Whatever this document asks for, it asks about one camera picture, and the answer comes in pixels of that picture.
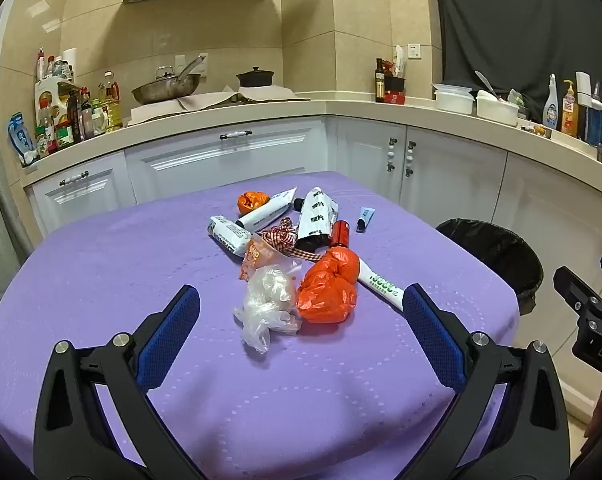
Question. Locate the white dispenser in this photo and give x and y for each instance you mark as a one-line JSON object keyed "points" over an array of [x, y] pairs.
{"points": [[583, 87]]}

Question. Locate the black lined waste bin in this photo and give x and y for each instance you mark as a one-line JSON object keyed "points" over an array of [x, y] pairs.
{"points": [[496, 255]]}

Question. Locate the large orange plastic bag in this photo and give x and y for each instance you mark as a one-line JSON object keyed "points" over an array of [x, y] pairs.
{"points": [[328, 287]]}

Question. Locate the steel wok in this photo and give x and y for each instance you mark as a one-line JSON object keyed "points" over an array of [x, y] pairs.
{"points": [[166, 90]]}

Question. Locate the clear plastic bag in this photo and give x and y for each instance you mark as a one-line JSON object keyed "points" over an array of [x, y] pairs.
{"points": [[268, 302]]}

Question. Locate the orange dish soap bottle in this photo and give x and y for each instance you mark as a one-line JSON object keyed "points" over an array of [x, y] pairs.
{"points": [[569, 110]]}

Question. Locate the dark curtain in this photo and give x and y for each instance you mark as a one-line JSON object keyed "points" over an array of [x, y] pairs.
{"points": [[521, 25]]}

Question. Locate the round white lidded container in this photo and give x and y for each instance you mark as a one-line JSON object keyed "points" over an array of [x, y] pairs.
{"points": [[452, 98]]}

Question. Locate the cluster of condiment bottles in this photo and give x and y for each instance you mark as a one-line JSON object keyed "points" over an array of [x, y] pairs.
{"points": [[66, 105]]}

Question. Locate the large white tube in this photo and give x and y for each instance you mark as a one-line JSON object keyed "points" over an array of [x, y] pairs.
{"points": [[266, 212]]}

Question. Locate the black holder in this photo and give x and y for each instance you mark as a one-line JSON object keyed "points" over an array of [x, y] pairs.
{"points": [[395, 83]]}

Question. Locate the small orange plastic bag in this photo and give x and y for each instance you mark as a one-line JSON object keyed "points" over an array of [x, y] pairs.
{"points": [[251, 201]]}

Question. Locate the white printed snack packet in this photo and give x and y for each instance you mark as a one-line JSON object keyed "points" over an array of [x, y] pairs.
{"points": [[317, 217]]}

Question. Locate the white teal toothpaste tube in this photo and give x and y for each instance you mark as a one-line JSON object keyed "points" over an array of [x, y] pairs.
{"points": [[381, 285]]}

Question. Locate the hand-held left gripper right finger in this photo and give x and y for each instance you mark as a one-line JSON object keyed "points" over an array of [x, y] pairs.
{"points": [[433, 340]]}

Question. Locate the blue packet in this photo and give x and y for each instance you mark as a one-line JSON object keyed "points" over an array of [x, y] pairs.
{"points": [[21, 140]]}

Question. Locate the red can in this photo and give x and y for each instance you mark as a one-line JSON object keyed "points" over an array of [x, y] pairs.
{"points": [[340, 232]]}

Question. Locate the small blue tube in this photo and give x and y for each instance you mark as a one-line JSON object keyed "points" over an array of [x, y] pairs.
{"points": [[365, 217]]}

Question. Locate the white spray bottle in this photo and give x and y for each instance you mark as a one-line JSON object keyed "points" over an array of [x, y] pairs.
{"points": [[549, 105]]}

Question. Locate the blue bottle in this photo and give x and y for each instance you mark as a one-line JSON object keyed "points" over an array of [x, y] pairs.
{"points": [[593, 122]]}

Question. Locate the rectangular white container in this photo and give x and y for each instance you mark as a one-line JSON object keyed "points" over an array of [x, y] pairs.
{"points": [[496, 107]]}

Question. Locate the beige stove cover sheet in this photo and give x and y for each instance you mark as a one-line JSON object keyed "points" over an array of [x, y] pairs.
{"points": [[221, 100]]}

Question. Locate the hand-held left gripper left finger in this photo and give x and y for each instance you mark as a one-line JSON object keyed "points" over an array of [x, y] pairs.
{"points": [[168, 340]]}

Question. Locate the beige kitchen countertop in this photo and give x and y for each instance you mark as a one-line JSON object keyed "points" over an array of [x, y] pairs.
{"points": [[341, 106]]}

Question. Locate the red box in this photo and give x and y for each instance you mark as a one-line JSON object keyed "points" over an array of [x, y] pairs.
{"points": [[394, 97]]}

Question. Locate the white wall socket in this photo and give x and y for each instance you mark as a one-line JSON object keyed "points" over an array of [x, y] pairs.
{"points": [[203, 62], [414, 51]]}

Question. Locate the white kitchen cabinet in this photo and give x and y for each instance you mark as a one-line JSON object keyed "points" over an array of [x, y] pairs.
{"points": [[456, 160]]}

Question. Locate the dark glass oil bottle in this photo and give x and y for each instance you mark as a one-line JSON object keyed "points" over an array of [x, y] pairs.
{"points": [[379, 82]]}

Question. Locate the purple tablecloth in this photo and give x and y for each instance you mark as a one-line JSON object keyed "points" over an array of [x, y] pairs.
{"points": [[131, 260]]}

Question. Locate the red checked ribbon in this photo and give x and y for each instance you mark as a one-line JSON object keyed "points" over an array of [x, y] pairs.
{"points": [[281, 232]]}

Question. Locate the white bag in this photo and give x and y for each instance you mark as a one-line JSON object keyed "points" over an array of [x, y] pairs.
{"points": [[398, 60]]}

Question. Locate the black lidded pot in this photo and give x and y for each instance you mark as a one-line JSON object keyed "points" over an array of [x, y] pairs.
{"points": [[255, 78]]}

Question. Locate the white carton packet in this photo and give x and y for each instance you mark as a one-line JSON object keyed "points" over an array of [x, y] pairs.
{"points": [[228, 234]]}

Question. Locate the clear wrapper with orange print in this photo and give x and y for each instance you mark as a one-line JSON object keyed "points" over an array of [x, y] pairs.
{"points": [[258, 257]]}

